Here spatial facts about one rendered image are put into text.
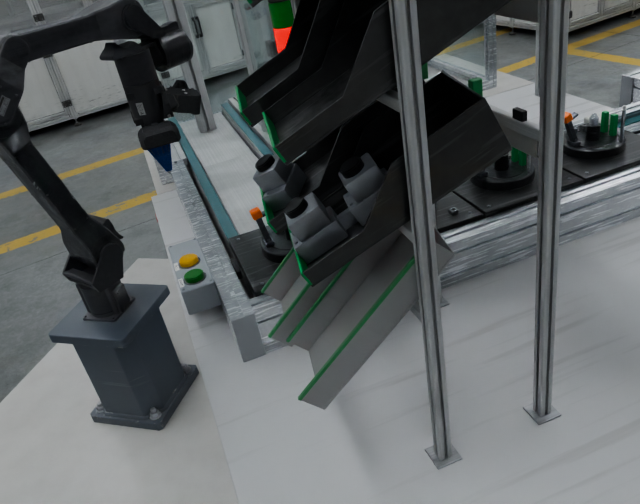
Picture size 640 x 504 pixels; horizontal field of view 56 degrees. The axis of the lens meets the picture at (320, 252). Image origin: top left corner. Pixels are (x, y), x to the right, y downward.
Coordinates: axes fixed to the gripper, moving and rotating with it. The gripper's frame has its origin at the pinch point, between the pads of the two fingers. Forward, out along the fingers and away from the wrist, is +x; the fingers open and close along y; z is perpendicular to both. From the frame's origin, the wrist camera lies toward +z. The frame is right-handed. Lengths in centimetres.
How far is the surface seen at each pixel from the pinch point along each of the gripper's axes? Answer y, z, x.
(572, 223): -12, 76, 35
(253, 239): 12.7, 12.7, 28.5
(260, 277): -2.8, 10.2, 28.5
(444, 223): -6, 49, 28
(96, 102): 528, -36, 110
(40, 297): 202, -80, 126
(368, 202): -40.2, 20.5, -0.5
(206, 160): 82, 14, 34
